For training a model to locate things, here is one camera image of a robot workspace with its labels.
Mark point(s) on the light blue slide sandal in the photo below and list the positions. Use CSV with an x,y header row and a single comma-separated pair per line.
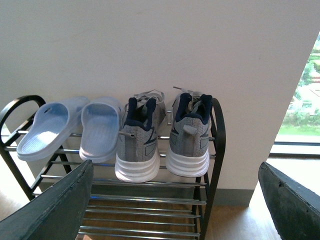
x,y
101,121
53,123

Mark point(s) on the grey knit sneaker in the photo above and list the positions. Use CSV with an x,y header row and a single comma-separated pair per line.
x,y
137,156
188,151

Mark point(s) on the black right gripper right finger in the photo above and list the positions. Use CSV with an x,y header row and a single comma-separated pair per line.
x,y
294,209

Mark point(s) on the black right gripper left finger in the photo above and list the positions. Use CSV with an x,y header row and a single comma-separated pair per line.
x,y
57,213

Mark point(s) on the black metal shoe rack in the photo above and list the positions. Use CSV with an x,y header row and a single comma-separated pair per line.
x,y
167,208

